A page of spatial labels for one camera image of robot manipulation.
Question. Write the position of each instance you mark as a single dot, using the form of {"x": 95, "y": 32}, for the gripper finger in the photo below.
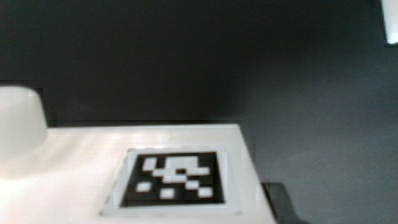
{"x": 282, "y": 204}

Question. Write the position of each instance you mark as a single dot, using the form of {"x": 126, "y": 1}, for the white drawer tray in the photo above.
{"x": 124, "y": 175}

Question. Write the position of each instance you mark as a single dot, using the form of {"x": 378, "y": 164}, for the white drawer cabinet box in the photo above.
{"x": 390, "y": 7}

